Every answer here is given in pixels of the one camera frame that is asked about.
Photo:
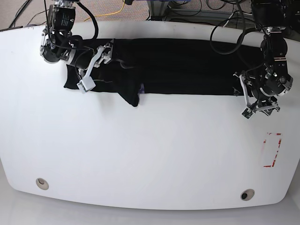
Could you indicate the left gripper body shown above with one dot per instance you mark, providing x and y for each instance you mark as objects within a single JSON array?
[{"x": 254, "y": 97}]

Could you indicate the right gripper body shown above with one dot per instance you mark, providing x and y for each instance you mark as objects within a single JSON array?
[{"x": 102, "y": 55}]

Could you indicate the black t-shirt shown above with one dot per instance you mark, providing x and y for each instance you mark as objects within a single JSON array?
[{"x": 172, "y": 66}]

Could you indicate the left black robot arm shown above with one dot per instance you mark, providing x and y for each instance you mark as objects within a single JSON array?
[{"x": 263, "y": 84}]

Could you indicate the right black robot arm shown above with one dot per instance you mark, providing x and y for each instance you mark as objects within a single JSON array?
[{"x": 58, "y": 42}]

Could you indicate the red tape rectangle marker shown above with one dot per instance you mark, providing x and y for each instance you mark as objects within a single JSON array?
[{"x": 270, "y": 149}]

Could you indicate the right table grommet hole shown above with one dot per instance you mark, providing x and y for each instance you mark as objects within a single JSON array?
[{"x": 247, "y": 194}]

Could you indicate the table grommet hole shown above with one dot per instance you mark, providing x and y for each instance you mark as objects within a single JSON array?
[
  {"x": 247, "y": 194},
  {"x": 42, "y": 184}
]

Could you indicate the left table grommet hole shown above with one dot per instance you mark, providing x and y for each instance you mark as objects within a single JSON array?
[{"x": 42, "y": 184}]

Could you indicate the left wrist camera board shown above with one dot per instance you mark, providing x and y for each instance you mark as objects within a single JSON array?
[{"x": 248, "y": 113}]

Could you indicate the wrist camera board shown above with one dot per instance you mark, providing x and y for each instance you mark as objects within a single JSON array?
[
  {"x": 86, "y": 84},
  {"x": 248, "y": 113}
]

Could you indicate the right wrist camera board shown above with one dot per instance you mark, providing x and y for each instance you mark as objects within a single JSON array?
[{"x": 86, "y": 84}]

